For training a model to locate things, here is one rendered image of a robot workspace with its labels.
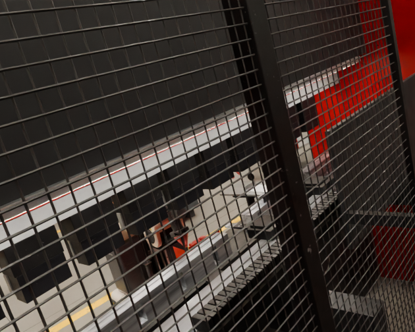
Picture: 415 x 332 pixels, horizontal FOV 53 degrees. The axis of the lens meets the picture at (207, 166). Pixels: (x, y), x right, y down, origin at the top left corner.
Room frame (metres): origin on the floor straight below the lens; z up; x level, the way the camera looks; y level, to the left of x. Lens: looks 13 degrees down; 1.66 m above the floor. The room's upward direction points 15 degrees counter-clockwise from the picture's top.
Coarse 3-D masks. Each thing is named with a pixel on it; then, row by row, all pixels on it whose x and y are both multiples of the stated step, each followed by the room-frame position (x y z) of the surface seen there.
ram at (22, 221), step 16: (320, 80) 2.35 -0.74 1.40; (288, 96) 2.10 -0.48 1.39; (224, 128) 1.72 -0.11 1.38; (240, 128) 1.79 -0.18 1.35; (176, 144) 1.52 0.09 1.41; (192, 144) 1.57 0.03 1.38; (208, 144) 1.63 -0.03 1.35; (144, 160) 1.40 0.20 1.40; (160, 160) 1.45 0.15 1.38; (176, 160) 1.50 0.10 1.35; (112, 176) 1.30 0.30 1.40; (144, 176) 1.39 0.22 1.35; (80, 192) 1.22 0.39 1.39; (96, 192) 1.25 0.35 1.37; (112, 192) 1.29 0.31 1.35; (48, 208) 1.14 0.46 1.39; (64, 208) 1.17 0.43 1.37; (80, 208) 1.21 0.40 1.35; (0, 224) 1.05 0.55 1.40; (16, 224) 1.07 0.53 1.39; (48, 224) 1.13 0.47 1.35; (16, 240) 1.06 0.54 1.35
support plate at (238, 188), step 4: (236, 184) 2.16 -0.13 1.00; (240, 184) 2.14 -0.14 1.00; (244, 184) 2.12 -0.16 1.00; (264, 184) 2.03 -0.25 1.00; (228, 188) 2.13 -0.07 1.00; (232, 188) 2.11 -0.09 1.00; (236, 188) 2.09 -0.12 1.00; (240, 188) 2.07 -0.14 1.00; (224, 192) 2.08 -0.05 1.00; (228, 192) 2.06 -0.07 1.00; (232, 192) 2.05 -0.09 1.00; (236, 192) 2.03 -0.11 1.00; (240, 192) 2.01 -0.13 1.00; (248, 192) 1.98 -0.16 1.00; (252, 192) 1.96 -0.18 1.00; (256, 192) 1.94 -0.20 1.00; (260, 192) 1.93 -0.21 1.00
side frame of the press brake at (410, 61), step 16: (400, 0) 2.25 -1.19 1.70; (400, 16) 2.25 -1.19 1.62; (400, 32) 2.26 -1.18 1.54; (368, 48) 2.39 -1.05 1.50; (400, 48) 2.27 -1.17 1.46; (384, 64) 2.34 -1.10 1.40; (352, 80) 2.47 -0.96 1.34; (368, 80) 2.41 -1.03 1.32; (384, 80) 2.35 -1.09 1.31; (320, 96) 2.63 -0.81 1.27; (368, 96) 2.42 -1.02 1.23; (320, 112) 2.65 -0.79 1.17; (336, 112) 2.57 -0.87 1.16; (352, 112) 2.50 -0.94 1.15; (320, 144) 2.68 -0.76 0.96; (384, 240) 2.46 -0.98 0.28; (400, 240) 2.39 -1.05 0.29; (384, 256) 2.47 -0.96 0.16
